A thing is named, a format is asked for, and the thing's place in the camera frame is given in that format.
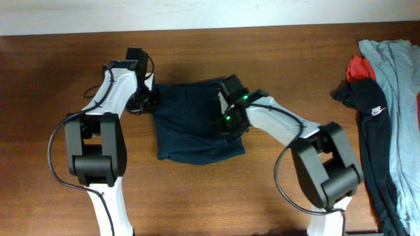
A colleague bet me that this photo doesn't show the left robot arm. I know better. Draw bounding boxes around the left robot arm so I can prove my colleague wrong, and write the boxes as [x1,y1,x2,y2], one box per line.
[64,48,160,235]

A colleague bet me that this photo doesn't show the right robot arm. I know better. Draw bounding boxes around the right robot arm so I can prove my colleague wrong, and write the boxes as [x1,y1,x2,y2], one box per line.
[218,75,364,235]

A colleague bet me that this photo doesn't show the black nike garment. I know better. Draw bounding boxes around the black nike garment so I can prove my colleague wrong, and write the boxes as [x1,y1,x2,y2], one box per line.
[331,78,408,235]

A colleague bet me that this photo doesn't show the light grey t-shirt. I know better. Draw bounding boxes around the light grey t-shirt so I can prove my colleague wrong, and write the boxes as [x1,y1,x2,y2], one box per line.
[358,39,419,235]

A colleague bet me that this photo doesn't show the red garment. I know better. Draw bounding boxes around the red garment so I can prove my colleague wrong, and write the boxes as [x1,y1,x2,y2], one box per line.
[346,56,376,83]

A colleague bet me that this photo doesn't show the navy blue shorts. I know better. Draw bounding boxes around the navy blue shorts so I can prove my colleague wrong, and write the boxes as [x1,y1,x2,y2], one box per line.
[152,77,245,165]

